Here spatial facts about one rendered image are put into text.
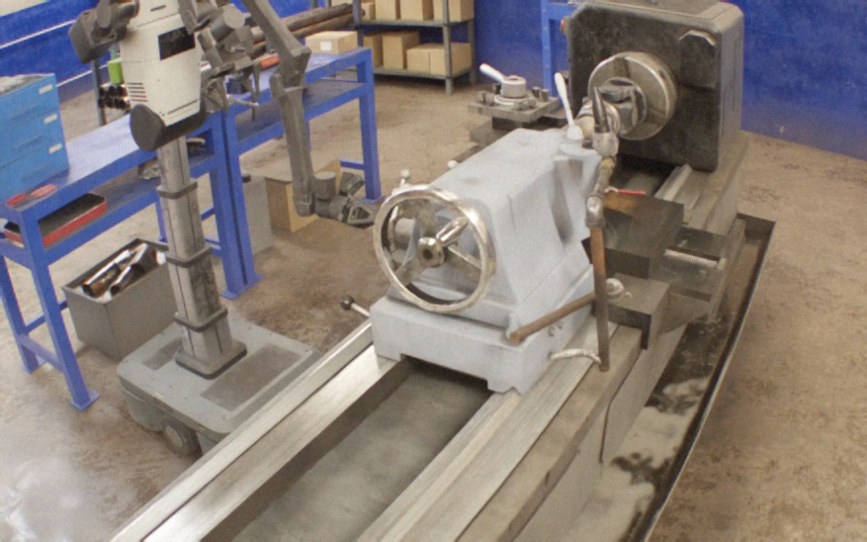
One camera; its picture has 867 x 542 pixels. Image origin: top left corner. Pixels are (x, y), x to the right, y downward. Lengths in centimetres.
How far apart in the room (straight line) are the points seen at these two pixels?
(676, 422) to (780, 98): 396
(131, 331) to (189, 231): 98
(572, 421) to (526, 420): 8
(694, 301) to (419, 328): 60
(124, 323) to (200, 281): 85
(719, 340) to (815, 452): 61
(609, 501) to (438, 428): 50
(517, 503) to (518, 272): 41
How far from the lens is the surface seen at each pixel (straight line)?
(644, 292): 163
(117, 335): 321
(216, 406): 242
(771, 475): 254
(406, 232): 145
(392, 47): 640
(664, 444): 196
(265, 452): 132
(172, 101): 220
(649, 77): 215
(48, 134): 293
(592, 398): 140
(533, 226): 142
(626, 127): 199
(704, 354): 231
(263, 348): 264
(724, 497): 242
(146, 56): 215
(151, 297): 331
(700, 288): 167
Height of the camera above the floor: 168
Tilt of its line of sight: 29 degrees down
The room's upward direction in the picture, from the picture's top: 3 degrees counter-clockwise
